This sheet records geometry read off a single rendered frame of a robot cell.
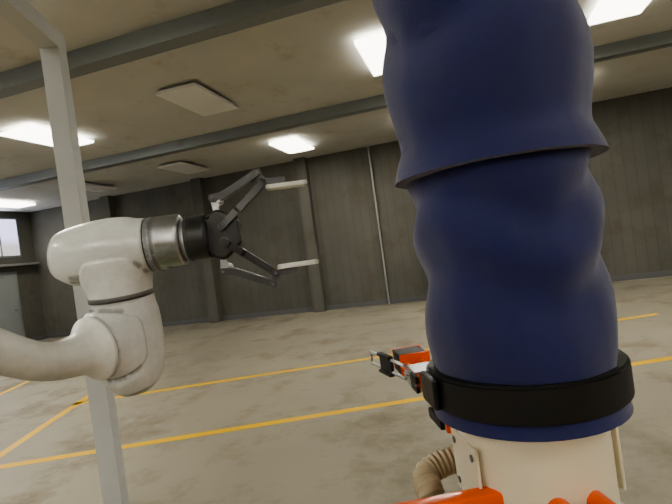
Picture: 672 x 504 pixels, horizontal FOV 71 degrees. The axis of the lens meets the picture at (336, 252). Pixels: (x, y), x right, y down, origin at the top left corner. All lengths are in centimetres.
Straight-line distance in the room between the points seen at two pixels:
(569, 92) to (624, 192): 1155
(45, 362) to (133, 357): 13
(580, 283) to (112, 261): 64
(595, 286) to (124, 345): 65
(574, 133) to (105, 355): 68
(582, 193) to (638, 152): 1169
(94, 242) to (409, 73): 53
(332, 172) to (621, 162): 655
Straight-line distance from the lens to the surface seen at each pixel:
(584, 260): 53
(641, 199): 1217
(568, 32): 56
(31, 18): 358
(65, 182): 359
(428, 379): 57
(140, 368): 83
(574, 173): 53
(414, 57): 55
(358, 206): 1191
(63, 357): 78
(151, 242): 79
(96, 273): 81
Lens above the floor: 153
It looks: level
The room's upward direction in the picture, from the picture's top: 8 degrees counter-clockwise
